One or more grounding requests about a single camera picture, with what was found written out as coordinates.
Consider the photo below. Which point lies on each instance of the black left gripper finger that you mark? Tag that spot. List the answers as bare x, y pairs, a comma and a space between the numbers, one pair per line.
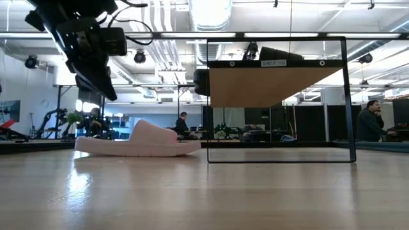
96, 80

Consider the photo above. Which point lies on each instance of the pink foam slide sandal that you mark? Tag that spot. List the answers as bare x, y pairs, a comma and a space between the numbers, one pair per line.
143, 140

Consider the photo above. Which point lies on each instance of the black background robot arm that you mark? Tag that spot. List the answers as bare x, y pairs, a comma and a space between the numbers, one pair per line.
51, 116
231, 131

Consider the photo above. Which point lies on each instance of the small background potted plant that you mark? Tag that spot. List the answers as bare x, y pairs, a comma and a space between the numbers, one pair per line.
73, 118

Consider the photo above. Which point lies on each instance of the red and black machine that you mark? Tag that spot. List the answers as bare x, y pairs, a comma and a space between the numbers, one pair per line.
12, 135

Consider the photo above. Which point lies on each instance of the black partition panel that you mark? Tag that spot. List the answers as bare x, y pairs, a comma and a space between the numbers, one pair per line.
310, 123

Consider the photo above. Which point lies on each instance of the black background gantry frame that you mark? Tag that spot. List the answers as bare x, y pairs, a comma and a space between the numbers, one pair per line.
58, 111
178, 105

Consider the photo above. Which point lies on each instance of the black aluminium table frame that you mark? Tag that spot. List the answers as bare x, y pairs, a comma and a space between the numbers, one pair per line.
38, 145

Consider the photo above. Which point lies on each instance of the framed wall picture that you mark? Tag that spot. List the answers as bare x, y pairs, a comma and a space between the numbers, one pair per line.
11, 111

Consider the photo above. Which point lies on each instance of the black overhead frame beam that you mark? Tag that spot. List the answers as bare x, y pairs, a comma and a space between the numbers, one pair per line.
239, 34

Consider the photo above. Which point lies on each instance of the wooden shelf with black frame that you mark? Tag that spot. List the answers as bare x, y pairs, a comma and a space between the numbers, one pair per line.
255, 89

